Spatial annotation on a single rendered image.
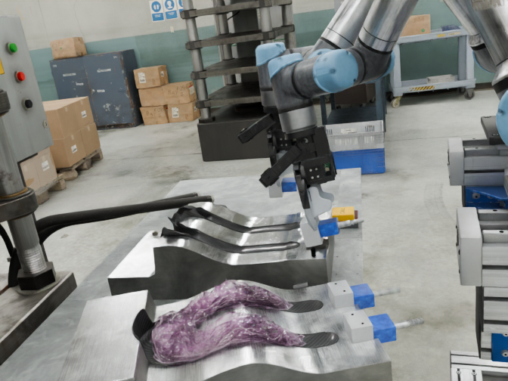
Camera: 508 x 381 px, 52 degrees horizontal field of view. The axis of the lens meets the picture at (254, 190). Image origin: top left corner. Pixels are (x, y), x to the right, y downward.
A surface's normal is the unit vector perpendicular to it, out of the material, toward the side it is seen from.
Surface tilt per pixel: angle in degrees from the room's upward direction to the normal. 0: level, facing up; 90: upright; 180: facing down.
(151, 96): 87
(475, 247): 90
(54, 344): 0
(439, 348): 0
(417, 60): 90
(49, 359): 0
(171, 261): 90
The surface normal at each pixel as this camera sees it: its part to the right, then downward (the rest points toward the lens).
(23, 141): 0.97, -0.07
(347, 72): 0.61, -0.03
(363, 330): 0.11, 0.31
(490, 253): -0.30, 0.35
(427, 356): -0.14, -0.94
